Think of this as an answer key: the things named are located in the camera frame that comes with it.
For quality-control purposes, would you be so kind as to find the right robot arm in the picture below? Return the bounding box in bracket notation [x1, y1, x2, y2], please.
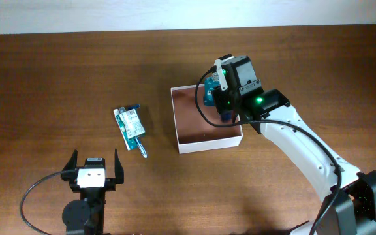
[211, 54, 376, 235]

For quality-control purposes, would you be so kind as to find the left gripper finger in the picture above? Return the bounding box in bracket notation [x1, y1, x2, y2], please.
[63, 149, 78, 171]
[114, 149, 124, 184]

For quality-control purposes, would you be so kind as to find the teal mouthwash bottle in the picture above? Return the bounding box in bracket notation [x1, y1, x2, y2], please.
[203, 72, 220, 106]

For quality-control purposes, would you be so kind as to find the blue disposable razor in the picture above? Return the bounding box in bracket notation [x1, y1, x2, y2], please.
[126, 104, 140, 110]

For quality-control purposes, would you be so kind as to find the white cardboard box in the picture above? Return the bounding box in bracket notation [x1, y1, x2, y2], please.
[170, 85, 243, 154]

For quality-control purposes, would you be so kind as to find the clear spray bottle blue liquid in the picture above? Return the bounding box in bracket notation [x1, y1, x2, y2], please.
[219, 110, 233, 123]

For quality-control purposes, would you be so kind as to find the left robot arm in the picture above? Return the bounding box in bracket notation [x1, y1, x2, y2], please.
[61, 150, 124, 235]

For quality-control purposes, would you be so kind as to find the green white floss packet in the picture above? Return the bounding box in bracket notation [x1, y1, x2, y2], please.
[119, 109, 146, 139]

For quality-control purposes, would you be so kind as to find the blue white toothbrush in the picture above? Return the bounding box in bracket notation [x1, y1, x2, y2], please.
[118, 106, 148, 159]

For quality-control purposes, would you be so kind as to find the white teal toothpaste tube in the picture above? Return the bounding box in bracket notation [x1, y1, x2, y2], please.
[113, 109, 138, 151]

